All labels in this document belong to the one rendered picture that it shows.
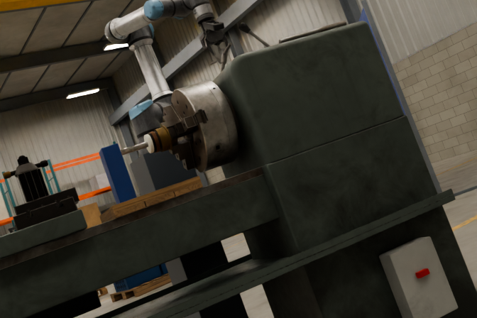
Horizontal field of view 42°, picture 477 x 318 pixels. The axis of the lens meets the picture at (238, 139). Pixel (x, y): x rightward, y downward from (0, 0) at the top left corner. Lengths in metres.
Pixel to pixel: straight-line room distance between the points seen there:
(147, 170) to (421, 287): 1.18
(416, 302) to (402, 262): 0.13
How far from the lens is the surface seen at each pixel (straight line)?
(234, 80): 2.16
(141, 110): 2.75
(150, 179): 2.66
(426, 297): 2.26
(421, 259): 2.25
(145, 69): 2.90
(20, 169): 2.23
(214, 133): 2.14
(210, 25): 2.49
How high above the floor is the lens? 0.79
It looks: 5 degrees up
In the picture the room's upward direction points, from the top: 20 degrees counter-clockwise
